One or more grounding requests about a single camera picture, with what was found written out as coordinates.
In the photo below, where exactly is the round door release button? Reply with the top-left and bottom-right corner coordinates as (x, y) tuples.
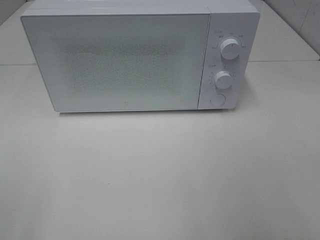
(210, 94), (226, 107)

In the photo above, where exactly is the white timer knob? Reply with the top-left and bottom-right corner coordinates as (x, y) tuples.
(213, 71), (233, 90)

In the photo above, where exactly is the white microwave door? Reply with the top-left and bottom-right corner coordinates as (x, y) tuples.
(21, 14), (210, 113)

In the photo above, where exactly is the white microwave oven body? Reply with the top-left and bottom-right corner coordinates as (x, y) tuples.
(20, 0), (260, 111)

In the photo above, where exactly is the upper white power knob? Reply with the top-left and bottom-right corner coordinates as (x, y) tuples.
(219, 36), (242, 60)

